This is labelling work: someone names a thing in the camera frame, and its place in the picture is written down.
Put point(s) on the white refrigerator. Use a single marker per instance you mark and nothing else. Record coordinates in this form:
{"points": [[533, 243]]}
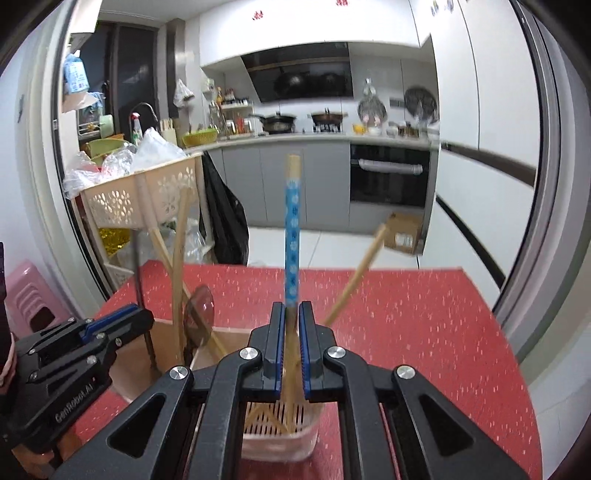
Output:
{"points": [[471, 138]]}

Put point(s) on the black hanging bag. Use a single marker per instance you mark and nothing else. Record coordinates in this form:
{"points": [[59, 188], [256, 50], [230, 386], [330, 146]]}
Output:
{"points": [[224, 217]]}

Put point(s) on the black range hood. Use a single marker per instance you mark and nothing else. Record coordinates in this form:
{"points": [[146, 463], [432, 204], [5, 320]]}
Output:
{"points": [[300, 74]]}

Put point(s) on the pink plastic stool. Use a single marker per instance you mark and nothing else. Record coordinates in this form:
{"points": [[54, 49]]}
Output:
{"points": [[32, 295]]}

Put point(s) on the beige perforated storage cart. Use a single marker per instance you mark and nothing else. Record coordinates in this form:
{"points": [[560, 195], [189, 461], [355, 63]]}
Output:
{"points": [[115, 203]]}

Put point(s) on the white wall cabinets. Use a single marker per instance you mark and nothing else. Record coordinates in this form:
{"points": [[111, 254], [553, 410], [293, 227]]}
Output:
{"points": [[314, 27]]}

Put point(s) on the beige knife block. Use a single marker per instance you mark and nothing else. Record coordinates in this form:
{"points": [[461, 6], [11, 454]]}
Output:
{"points": [[168, 133]]}

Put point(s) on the round metal steamer plate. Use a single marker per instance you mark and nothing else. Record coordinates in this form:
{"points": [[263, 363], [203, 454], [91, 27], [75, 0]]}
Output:
{"points": [[371, 110]]}

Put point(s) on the cardboard box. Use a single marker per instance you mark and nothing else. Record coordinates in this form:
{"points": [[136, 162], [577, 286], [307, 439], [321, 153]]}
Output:
{"points": [[401, 235]]}

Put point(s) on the clear plastic bag pile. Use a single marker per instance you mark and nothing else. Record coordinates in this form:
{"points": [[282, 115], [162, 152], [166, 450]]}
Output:
{"points": [[78, 173]]}

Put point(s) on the dark cooking pot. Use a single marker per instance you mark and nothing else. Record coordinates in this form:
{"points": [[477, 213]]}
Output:
{"points": [[328, 118]]}

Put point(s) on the black built-in oven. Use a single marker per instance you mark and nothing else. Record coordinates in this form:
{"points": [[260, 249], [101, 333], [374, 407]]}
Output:
{"points": [[388, 184]]}

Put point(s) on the round black trivet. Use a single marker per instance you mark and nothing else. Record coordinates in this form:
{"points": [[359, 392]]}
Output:
{"points": [[420, 102]]}

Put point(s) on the beige plastic utensil holder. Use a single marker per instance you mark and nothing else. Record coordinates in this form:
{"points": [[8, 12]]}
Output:
{"points": [[134, 364]]}

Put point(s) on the dark wall socket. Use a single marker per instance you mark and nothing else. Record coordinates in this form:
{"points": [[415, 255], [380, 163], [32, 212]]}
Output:
{"points": [[397, 102]]}

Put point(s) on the yellow oil bottle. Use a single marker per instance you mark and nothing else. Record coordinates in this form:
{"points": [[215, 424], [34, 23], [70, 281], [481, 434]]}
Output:
{"points": [[113, 239]]}

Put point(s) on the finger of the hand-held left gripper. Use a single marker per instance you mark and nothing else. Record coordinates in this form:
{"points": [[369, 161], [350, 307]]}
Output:
{"points": [[115, 321]]}

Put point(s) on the yellow bowl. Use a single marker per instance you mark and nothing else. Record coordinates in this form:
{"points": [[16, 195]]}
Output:
{"points": [[359, 128]]}

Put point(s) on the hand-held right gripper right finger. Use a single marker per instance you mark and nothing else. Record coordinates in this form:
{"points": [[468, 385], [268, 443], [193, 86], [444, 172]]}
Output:
{"points": [[304, 360]]}

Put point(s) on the black wok with lid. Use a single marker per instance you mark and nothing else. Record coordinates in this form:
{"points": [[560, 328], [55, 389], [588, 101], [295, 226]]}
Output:
{"points": [[277, 123]]}

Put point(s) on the blue patterned chopstick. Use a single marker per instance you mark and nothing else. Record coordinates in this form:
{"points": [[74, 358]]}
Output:
{"points": [[292, 230]]}

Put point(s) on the blue hanging packet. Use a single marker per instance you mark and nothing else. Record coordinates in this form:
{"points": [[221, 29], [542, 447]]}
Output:
{"points": [[76, 74]]}

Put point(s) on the person's left hand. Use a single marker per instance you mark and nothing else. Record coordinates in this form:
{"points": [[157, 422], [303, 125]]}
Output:
{"points": [[7, 367]]}

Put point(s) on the grey wall switch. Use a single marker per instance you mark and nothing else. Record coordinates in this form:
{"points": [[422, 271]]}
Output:
{"points": [[21, 108]]}

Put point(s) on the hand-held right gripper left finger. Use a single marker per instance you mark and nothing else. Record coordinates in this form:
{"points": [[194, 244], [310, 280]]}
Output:
{"points": [[279, 360]]}

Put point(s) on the spice rack with bottles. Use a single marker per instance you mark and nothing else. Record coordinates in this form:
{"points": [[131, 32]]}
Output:
{"points": [[231, 117]]}

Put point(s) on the light green basin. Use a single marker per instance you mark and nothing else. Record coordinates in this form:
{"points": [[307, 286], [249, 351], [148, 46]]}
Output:
{"points": [[104, 146]]}

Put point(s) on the black kitchen faucet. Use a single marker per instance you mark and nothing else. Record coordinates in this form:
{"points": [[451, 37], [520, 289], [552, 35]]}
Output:
{"points": [[147, 107]]}

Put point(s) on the hanging white plastic bag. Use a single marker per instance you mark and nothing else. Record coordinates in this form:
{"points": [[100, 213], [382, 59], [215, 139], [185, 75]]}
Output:
{"points": [[183, 94]]}

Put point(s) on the green strainer basket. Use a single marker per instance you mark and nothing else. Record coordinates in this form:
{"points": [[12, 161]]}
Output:
{"points": [[198, 137]]}

